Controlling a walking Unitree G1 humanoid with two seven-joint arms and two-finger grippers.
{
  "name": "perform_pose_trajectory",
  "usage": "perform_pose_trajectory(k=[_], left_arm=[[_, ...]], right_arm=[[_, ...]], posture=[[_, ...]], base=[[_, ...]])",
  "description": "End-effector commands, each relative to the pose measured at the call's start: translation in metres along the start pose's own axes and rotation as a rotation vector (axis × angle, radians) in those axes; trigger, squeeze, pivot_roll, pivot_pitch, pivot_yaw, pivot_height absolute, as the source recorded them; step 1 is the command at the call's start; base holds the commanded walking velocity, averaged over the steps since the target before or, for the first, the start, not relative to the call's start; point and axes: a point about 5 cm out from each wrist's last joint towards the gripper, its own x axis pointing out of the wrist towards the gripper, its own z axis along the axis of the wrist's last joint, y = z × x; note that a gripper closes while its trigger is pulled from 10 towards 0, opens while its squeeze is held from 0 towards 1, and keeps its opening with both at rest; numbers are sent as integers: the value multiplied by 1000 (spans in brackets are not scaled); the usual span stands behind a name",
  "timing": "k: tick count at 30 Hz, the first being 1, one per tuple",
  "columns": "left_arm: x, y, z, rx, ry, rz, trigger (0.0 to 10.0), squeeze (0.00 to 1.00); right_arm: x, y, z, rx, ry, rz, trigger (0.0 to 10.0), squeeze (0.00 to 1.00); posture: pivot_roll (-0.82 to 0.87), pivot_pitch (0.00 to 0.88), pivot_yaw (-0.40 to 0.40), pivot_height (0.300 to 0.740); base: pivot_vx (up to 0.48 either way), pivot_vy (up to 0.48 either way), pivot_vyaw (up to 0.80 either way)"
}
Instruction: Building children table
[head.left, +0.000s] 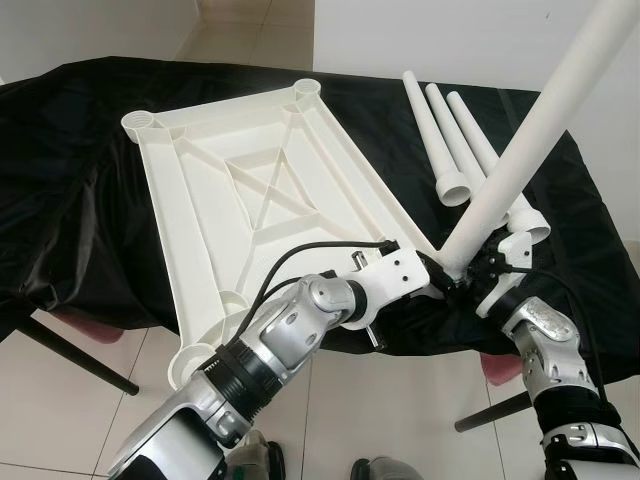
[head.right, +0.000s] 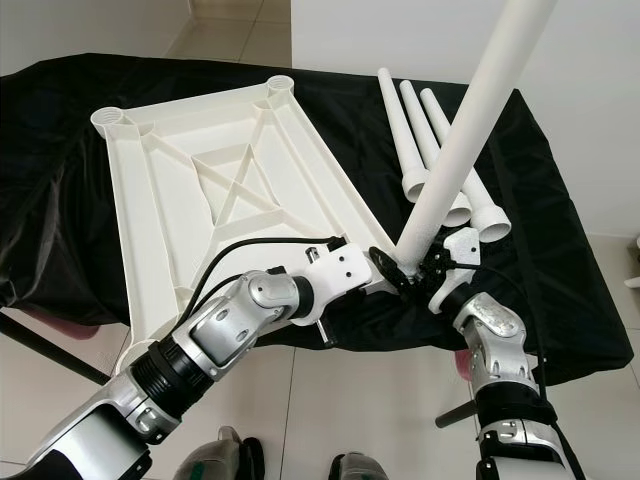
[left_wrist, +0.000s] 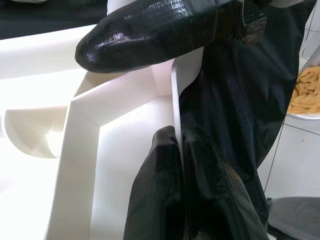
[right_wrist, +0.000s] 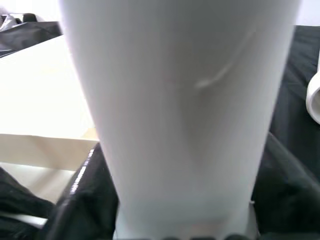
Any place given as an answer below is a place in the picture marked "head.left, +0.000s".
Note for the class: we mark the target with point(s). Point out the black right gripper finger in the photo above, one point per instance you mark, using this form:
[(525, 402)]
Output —
[(440, 272)]

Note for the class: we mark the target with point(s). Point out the white plastic table leg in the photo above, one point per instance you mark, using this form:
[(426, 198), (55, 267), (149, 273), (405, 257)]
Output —
[(435, 130), (455, 130), (540, 110), (475, 130)]

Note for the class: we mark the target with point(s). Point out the white plastic table top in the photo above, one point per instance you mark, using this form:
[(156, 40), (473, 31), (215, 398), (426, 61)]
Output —
[(200, 200)]

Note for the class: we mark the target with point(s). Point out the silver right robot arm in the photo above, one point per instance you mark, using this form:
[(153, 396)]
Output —
[(545, 340)]

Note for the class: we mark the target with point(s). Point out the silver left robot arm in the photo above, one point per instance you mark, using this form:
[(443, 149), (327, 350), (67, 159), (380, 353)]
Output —
[(280, 340)]

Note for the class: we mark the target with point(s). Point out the grey right robot foot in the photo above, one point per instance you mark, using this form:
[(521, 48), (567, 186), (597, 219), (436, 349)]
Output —
[(385, 470)]

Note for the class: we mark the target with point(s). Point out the grey robot foot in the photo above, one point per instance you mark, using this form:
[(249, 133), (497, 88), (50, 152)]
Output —
[(385, 470), (258, 458)]

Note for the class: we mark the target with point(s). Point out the grey left robot foot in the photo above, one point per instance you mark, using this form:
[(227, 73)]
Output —
[(258, 458)]

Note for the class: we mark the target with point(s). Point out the black table cloth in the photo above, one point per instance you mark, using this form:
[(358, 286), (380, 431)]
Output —
[(80, 200)]

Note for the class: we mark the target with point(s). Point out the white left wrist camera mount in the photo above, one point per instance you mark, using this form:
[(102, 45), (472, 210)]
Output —
[(395, 270)]

